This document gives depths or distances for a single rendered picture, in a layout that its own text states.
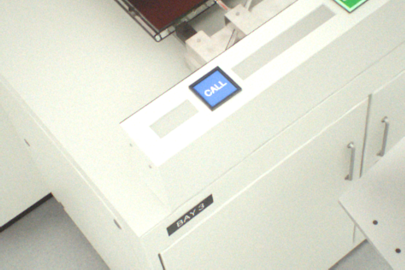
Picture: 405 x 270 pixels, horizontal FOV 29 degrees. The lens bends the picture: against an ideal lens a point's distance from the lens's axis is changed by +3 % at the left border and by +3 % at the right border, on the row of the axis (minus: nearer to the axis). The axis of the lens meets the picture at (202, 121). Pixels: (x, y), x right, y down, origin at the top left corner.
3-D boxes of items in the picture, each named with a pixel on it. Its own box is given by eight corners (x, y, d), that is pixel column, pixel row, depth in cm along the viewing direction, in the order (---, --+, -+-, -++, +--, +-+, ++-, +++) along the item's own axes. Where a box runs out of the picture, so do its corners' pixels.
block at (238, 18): (225, 26, 129) (223, 13, 126) (240, 14, 130) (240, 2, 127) (256, 53, 125) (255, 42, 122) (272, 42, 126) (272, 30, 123)
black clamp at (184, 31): (176, 35, 128) (173, 25, 126) (186, 28, 129) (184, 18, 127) (188, 48, 127) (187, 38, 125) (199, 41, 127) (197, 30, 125)
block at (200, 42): (187, 52, 127) (184, 40, 124) (203, 40, 128) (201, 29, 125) (217, 81, 123) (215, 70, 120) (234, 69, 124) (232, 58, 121)
